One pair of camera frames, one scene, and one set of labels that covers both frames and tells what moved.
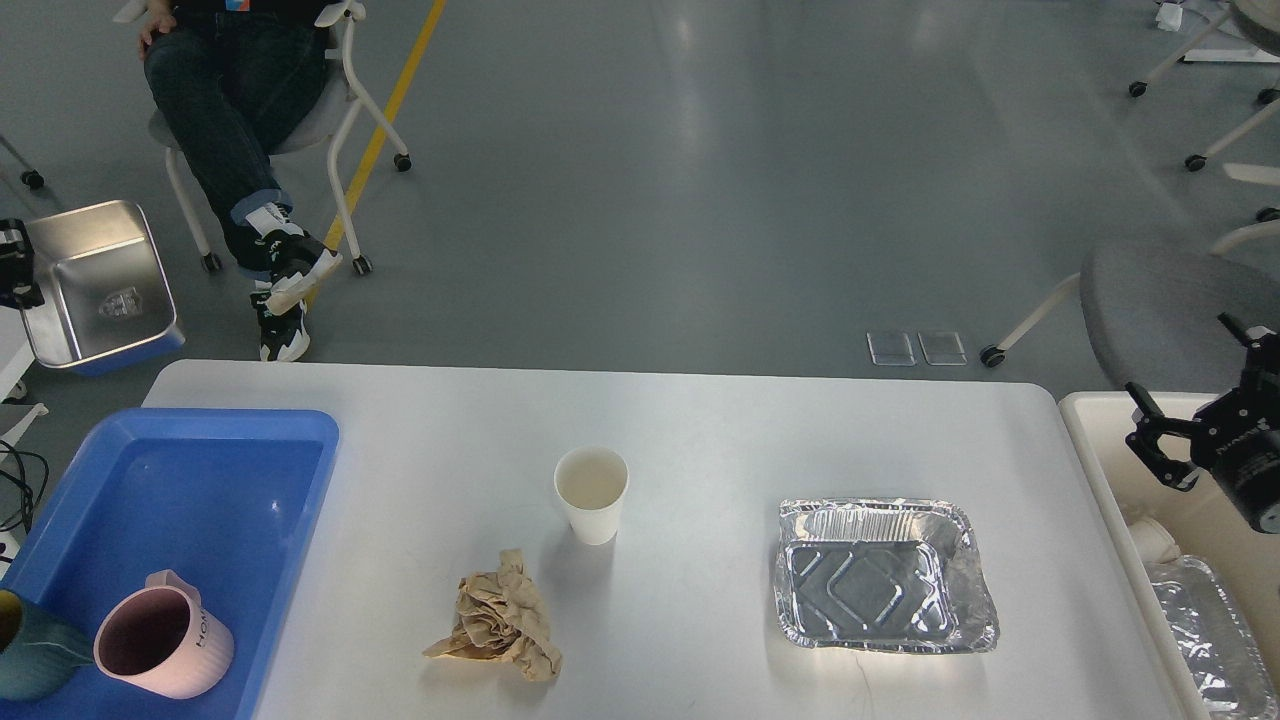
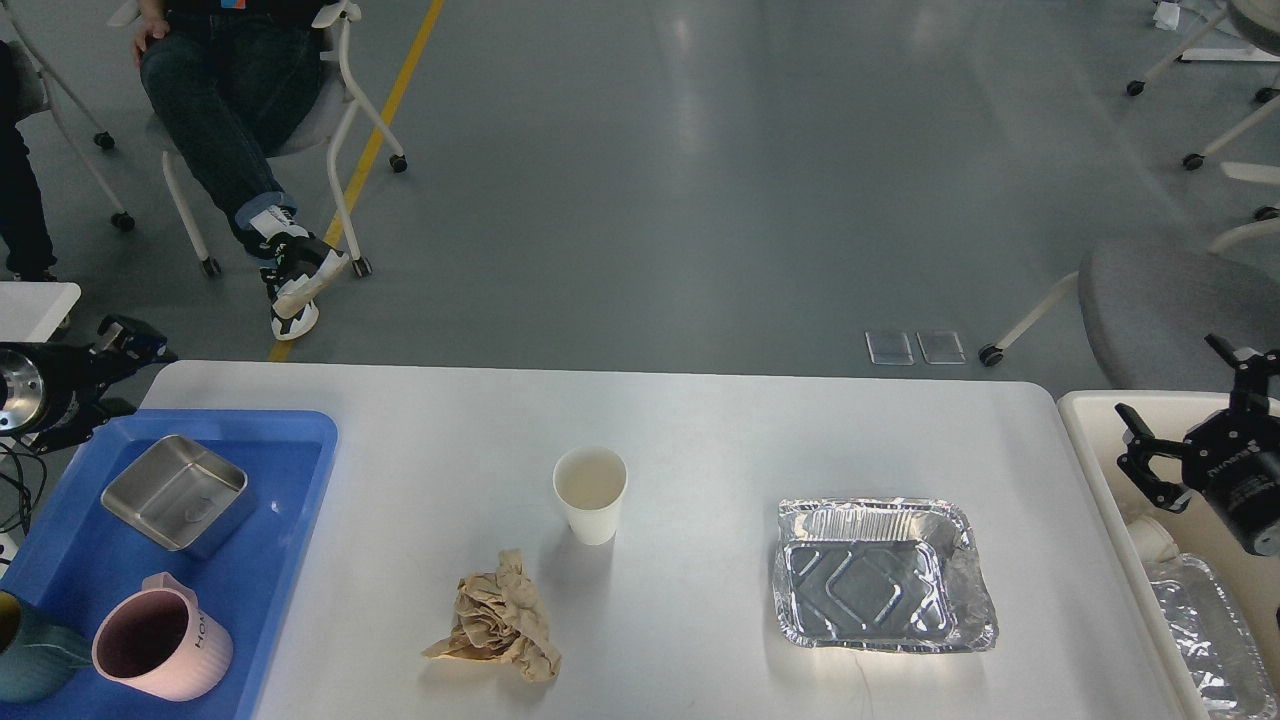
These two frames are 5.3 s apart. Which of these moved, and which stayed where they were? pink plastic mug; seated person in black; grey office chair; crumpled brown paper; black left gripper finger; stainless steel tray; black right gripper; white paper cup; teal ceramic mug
Moved: stainless steel tray; black right gripper; black left gripper finger
Stayed: grey office chair; teal ceramic mug; pink plastic mug; crumpled brown paper; seated person in black; white paper cup
